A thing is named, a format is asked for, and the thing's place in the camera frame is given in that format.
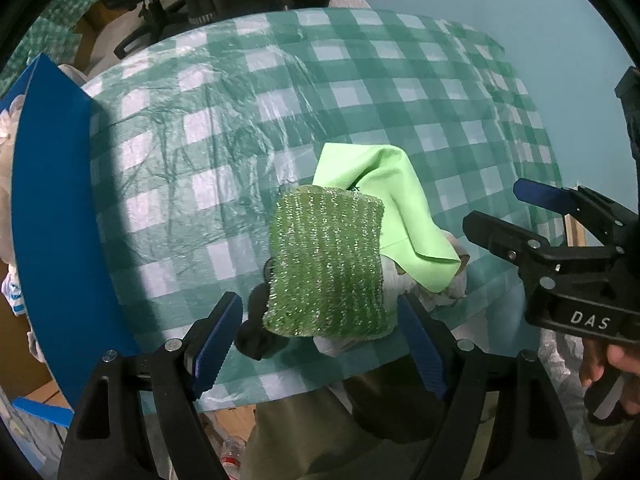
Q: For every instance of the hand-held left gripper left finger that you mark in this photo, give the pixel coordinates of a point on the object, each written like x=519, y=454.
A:
x=215, y=340

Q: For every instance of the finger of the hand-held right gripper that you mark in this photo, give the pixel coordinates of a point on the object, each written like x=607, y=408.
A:
x=542, y=192
x=500, y=232

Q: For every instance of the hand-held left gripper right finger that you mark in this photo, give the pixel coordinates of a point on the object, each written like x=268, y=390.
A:
x=422, y=345

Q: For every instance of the green glitter scrub sponge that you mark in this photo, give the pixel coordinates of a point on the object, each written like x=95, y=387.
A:
x=325, y=260

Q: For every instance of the blue-rimmed cardboard box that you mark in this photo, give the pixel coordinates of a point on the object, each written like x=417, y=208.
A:
x=55, y=210

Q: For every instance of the person's right hand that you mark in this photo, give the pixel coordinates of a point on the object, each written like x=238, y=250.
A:
x=625, y=360

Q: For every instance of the black sock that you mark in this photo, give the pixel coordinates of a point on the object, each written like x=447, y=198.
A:
x=255, y=332

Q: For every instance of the wooden plank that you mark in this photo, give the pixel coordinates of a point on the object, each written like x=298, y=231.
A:
x=575, y=232

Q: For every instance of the white crumpled cloth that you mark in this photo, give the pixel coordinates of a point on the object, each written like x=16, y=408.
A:
x=442, y=295

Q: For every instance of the silver plastic bag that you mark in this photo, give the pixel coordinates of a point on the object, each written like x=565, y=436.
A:
x=562, y=385

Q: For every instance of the light green cloth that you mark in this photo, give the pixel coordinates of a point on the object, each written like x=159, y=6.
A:
x=400, y=200

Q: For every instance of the clear plastic bottle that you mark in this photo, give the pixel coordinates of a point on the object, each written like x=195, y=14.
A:
x=234, y=455

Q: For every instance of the person's olive trouser leg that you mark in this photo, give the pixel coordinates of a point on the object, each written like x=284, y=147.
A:
x=310, y=435

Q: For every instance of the green checkered tablecloth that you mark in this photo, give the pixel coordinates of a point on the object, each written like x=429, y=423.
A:
x=350, y=85

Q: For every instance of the large cardboard box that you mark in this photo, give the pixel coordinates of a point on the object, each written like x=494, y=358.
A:
x=92, y=35

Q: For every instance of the black office chair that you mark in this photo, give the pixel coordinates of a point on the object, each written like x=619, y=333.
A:
x=150, y=15

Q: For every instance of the green checkered cloth cover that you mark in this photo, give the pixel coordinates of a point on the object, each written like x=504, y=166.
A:
x=55, y=30

